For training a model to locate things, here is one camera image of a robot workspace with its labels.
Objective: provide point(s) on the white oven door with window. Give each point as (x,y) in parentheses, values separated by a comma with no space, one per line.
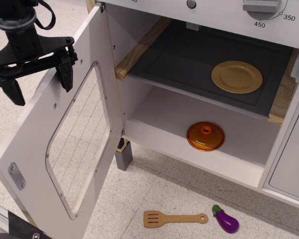
(56,157)

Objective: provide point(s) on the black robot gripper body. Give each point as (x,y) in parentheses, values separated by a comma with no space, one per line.
(27,52)

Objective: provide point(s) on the dark grey oven tray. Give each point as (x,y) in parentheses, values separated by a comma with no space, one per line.
(183,59)

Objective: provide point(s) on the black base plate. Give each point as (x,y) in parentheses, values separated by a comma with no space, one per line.
(21,229)

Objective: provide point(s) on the small grey round button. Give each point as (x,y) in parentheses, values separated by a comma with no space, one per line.
(191,4)

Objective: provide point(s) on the yellow plastic plate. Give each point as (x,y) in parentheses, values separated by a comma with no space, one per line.
(237,77)

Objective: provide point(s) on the orange plastic pot lid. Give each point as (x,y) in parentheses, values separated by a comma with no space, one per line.
(205,136)

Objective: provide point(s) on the grey temperature knob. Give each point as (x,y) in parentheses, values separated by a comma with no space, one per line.
(261,9)

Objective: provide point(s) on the white cabinet door right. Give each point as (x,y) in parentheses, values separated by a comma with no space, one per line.
(284,174)

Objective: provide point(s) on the purple toy eggplant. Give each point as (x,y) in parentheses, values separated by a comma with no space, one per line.
(226,222)

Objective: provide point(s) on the grey plastic leg foot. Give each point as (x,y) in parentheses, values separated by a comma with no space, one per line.
(123,154)

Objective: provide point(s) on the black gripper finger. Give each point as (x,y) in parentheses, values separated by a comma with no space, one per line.
(12,89)
(66,58)

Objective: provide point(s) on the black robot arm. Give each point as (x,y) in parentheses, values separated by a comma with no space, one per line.
(11,9)

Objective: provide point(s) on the white toy kitchen oven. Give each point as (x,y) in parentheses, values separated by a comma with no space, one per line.
(159,116)

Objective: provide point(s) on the wooden slotted spatula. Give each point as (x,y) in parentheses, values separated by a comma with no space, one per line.
(156,219)

